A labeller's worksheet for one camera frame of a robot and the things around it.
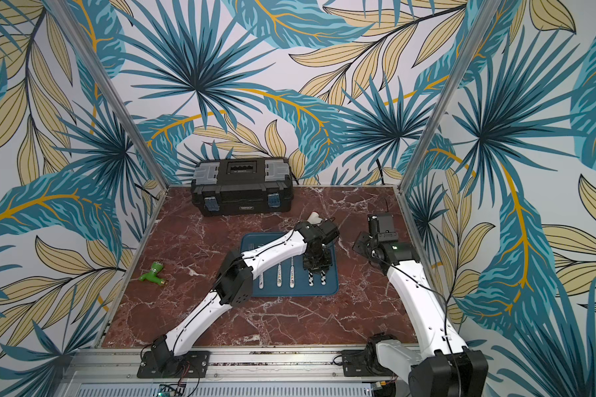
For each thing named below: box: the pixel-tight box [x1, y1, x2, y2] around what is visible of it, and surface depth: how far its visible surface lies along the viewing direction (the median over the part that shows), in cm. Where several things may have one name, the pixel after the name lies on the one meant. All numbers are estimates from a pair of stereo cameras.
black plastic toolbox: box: [191, 157, 294, 217], surface depth 102 cm
